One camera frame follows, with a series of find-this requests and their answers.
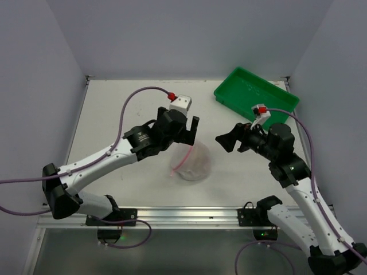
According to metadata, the white mesh laundry bag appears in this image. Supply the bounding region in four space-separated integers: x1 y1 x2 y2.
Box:
170 141 212 182

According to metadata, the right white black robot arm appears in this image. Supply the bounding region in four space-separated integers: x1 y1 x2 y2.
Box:
215 123 366 274

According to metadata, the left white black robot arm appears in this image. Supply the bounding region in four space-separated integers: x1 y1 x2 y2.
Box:
42 107 200 221

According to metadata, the green plastic tray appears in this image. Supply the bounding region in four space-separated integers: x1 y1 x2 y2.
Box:
214 67 299 122

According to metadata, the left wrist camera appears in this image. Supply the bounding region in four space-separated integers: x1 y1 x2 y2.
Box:
167 92 192 117

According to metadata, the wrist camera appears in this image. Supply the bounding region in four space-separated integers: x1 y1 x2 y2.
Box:
251 104 271 129
167 92 192 117

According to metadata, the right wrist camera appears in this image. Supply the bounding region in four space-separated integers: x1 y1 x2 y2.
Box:
251 104 271 129

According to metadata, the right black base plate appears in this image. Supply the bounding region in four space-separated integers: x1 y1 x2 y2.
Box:
237 201 272 227

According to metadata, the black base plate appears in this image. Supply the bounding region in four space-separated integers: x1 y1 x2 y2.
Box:
237 201 272 227
85 208 138 227

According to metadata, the aluminium mounting rail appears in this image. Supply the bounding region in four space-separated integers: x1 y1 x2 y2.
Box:
36 205 339 230

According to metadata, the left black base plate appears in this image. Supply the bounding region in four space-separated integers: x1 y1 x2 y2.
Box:
85 208 138 227

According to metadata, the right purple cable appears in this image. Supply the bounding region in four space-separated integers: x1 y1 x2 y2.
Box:
234 108 367 275

